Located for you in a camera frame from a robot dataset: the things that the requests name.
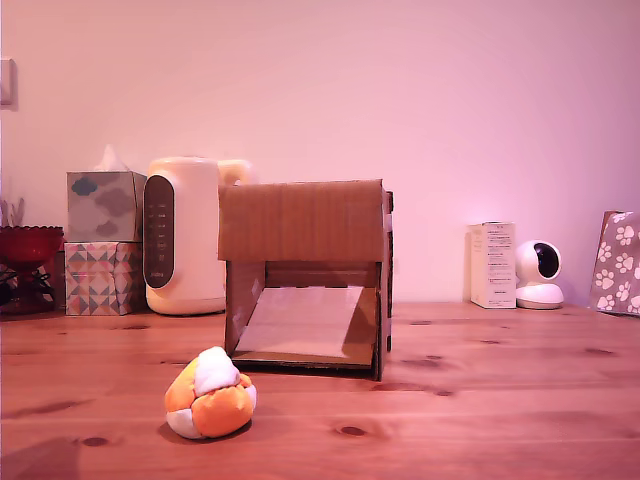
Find orange and white footbag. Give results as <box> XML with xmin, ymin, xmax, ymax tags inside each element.
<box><xmin>164</xmin><ymin>346</ymin><xmax>259</xmax><ymax>441</ymax></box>

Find cardboard dice tower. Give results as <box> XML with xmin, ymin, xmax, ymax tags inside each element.
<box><xmin>217</xmin><ymin>178</ymin><xmax>395</xmax><ymax>382</ymax></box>

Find cream electric kettle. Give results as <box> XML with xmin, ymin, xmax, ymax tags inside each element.
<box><xmin>143</xmin><ymin>156</ymin><xmax>254</xmax><ymax>316</ymax></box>

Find white printed carton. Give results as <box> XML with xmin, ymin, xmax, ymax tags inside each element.
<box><xmin>467</xmin><ymin>220</ymin><xmax>517</xmax><ymax>310</ymax></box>

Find cloud print tissue box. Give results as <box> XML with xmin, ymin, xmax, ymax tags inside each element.
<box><xmin>66</xmin><ymin>170</ymin><xmax>148</xmax><ymax>244</ymax></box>

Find triangle pattern tissue box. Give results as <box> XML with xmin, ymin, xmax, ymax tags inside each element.
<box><xmin>63</xmin><ymin>240</ymin><xmax>146</xmax><ymax>317</ymax></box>

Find white tissue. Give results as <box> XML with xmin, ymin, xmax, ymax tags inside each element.
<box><xmin>92</xmin><ymin>143</ymin><xmax>129</xmax><ymax>174</ymax></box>

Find red glass footed bowl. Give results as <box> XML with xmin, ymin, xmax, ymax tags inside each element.
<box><xmin>0</xmin><ymin>225</ymin><xmax>65</xmax><ymax>315</ymax></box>

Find grey paw print bag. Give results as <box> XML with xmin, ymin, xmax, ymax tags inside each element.
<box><xmin>588</xmin><ymin>209</ymin><xmax>640</xmax><ymax>317</ymax></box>

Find dried plant stems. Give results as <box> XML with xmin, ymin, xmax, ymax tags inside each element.
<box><xmin>0</xmin><ymin>197</ymin><xmax>26</xmax><ymax>229</ymax></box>

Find small white round camera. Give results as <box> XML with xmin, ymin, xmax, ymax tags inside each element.
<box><xmin>514</xmin><ymin>239</ymin><xmax>565</xmax><ymax>310</ymax></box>

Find black wire stand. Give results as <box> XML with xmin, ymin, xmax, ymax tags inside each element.
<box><xmin>0</xmin><ymin>264</ymin><xmax>56</xmax><ymax>306</ymax></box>

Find white wall switch plate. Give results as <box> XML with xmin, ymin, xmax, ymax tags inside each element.
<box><xmin>0</xmin><ymin>57</ymin><xmax>19</xmax><ymax>111</ymax></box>

